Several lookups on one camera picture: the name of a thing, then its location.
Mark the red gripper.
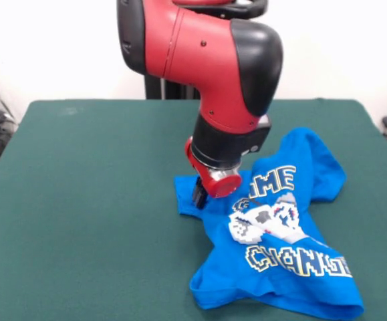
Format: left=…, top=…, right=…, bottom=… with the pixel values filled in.
left=184, top=136, right=243, bottom=211

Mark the blue printed t-shirt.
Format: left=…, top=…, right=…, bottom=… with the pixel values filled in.
left=173, top=126, right=366, bottom=320

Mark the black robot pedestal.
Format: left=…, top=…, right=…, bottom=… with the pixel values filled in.
left=142, top=0, right=269, bottom=100

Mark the dark green tablecloth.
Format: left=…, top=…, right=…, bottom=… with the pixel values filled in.
left=0, top=98, right=387, bottom=321

